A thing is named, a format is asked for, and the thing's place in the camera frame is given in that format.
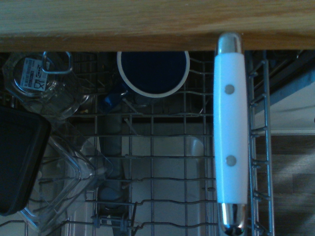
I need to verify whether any clear square plastic container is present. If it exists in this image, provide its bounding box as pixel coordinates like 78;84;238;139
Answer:
19;119;114;233

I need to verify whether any white-handled metal spoon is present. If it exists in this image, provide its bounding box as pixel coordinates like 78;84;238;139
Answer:
213;32;249;235

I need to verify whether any black rectangular container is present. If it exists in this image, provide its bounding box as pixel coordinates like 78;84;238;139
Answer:
0;106;53;217

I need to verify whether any glass jar with label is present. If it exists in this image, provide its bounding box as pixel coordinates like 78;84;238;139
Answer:
1;51;97;121

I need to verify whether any built-in dishwasher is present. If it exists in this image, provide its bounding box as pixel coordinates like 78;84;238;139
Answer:
0;50;315;236

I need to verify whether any dark mug white rim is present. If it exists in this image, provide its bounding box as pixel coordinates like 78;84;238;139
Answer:
98;51;191;114

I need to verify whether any wire dishwasher rack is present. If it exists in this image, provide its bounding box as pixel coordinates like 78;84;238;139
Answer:
0;50;275;236

